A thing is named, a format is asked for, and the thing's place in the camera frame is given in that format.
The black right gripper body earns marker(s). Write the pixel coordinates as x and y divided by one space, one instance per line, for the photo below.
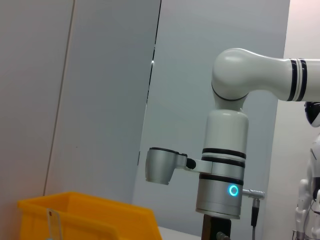
211 227

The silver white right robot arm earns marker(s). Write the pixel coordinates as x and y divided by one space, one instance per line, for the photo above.
225 140

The white humanoid robot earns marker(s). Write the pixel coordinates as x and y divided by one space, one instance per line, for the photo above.
303 195

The yellow plastic bin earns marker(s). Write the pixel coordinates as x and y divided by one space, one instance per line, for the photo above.
100 217

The right wrist camera housing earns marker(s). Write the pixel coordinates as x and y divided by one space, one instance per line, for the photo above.
160 167

